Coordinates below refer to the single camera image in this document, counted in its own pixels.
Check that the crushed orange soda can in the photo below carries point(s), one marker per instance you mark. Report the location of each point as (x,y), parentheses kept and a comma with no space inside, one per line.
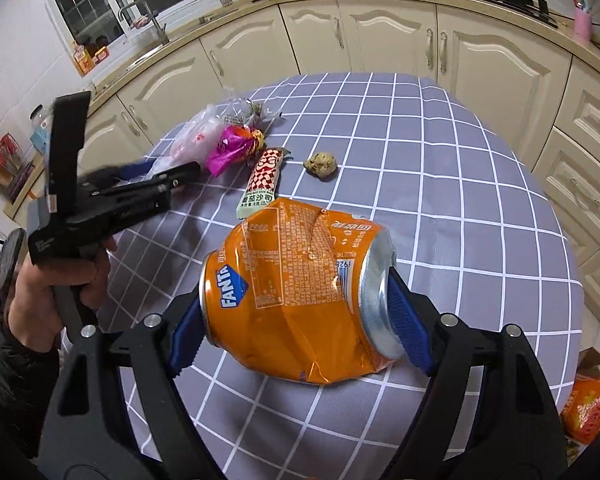
(300,293)

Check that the purple checkered tablecloth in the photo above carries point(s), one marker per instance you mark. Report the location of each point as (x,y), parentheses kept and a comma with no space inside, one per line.
(484,296)

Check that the crumpled brown paper ball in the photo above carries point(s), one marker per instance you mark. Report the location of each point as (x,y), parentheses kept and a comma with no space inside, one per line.
(322,165)

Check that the pink utensil cup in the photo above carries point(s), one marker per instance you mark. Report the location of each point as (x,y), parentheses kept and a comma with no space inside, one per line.
(583,20)

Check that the kitchen faucet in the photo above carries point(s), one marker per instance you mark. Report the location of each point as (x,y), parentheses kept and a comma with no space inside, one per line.
(147,17)

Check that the cardboard trash box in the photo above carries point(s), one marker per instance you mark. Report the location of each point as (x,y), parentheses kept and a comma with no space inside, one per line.
(588,362)

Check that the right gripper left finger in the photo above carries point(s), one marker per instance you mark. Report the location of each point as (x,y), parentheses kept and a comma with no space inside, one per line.
(87,432)

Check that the orange snack bag in box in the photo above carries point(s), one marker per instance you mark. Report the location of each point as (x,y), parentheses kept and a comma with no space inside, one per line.
(581,413)

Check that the magenta foil wrapper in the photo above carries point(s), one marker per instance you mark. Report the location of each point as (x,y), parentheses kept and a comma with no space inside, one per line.
(236,144)

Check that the cream kitchen base cabinets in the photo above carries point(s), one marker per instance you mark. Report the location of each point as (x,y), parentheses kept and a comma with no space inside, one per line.
(536,85)

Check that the red white checkered wrapper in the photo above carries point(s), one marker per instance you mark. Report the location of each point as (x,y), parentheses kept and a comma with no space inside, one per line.
(260,190)

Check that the clear pink plastic bag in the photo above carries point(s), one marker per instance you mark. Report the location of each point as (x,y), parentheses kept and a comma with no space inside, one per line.
(193,143)

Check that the left human hand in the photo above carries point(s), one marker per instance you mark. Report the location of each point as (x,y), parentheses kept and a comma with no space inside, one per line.
(32,316)

